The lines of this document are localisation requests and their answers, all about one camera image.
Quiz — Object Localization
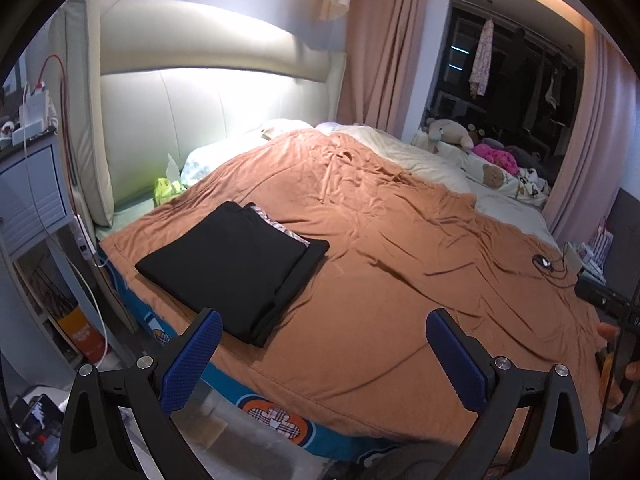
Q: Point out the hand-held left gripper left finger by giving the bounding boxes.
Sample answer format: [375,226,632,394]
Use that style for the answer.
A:
[56,307,224,480]

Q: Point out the cream padded headboard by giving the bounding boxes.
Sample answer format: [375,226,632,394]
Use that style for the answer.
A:
[50,0,348,228]

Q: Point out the black and white spotted cloth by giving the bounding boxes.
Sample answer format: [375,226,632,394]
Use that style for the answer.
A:
[515,167,551,198]

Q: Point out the grey nightstand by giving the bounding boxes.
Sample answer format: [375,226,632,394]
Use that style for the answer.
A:
[0,127,76,261]

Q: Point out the folded black garment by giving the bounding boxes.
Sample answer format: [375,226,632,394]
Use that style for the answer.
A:
[247,237,331,348]

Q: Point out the white pillow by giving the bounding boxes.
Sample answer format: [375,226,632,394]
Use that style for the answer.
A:
[180,142,271,191]

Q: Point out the pink plush toy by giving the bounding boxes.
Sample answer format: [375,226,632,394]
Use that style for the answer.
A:
[472,142,518,168]

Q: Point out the striped gift bag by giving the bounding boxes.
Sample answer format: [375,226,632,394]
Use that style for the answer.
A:
[592,215,616,261]

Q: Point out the orange box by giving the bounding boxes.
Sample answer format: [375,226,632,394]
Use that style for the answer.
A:
[57,307,108,361]

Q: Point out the hanging floral garment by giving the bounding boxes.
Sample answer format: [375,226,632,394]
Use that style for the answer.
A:
[469,17,496,98]

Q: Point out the green tissue pack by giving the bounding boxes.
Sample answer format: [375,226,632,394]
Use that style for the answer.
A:
[152,152,186,206]

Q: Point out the white chargers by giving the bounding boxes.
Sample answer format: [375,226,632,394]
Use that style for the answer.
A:
[12,85,58,146]

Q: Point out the white power strip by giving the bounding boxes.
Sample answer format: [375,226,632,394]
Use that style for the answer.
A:
[70,212,98,263]

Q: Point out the black t-shirt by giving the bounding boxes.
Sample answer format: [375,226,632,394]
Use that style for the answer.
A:
[135,201,313,348]

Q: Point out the white nightstand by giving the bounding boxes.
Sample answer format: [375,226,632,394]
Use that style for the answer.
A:
[562,240,608,283]

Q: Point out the beige plush toy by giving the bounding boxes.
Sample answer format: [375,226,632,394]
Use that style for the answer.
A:
[425,117,476,153]

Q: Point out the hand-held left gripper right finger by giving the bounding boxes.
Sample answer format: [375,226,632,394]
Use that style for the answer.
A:
[425,308,594,480]

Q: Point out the dark hanging clothes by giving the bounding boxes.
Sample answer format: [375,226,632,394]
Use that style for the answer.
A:
[500,30,576,126]

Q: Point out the brown blanket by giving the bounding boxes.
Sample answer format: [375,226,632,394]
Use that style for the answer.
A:
[97,127,608,448]

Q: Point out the black cable with white tag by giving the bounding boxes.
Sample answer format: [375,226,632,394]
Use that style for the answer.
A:
[530,242,583,281]

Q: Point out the person's right hand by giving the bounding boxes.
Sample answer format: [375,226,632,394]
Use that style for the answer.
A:
[595,321,640,383]

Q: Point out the smartphone on stand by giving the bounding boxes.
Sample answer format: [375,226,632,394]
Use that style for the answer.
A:
[20,392,66,461]

